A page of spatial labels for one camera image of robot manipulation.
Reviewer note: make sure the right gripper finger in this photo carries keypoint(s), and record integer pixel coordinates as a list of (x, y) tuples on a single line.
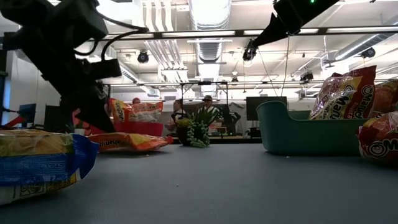
[(270, 32)]

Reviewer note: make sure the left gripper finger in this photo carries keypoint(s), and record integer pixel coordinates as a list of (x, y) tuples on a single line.
[(93, 112)]

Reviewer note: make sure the orange Maruchan ramen pack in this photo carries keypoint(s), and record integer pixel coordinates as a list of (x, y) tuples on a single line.
[(119, 112), (130, 141), (146, 111)]

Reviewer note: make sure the blue Maruchan ramen pack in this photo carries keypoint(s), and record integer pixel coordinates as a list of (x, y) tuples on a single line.
[(37, 168)]

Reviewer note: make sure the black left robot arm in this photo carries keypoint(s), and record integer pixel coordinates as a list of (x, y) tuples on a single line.
[(46, 15)]

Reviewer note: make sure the black ceiling spotlight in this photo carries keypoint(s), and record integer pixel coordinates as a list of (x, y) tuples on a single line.
[(368, 52), (248, 54), (143, 57)]

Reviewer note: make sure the person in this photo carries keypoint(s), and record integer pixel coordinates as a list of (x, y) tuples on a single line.
[(177, 116), (136, 100), (207, 101)]

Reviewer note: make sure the red plastic bin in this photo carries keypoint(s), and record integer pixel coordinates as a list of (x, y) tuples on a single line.
[(140, 128)]

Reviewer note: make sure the blue-lit background monitor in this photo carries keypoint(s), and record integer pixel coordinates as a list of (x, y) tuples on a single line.
[(27, 112)]

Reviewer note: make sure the black background monitor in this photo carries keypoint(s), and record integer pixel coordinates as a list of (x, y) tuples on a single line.
[(267, 101)]

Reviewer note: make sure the red padded bar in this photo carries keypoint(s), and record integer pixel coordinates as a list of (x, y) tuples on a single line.
[(15, 121)]

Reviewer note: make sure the green plastic bin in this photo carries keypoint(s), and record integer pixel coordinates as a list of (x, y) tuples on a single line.
[(295, 133)]

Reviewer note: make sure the potted succulent plant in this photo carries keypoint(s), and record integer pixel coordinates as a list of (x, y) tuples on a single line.
[(197, 133)]

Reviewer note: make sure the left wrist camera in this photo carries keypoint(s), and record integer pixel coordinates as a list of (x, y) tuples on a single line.
[(104, 68)]

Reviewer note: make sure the silver ventilation duct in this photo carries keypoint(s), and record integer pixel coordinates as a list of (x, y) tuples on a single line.
[(210, 31)]

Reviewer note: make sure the black background rig frame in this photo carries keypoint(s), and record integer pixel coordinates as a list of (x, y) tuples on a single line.
[(203, 83)]

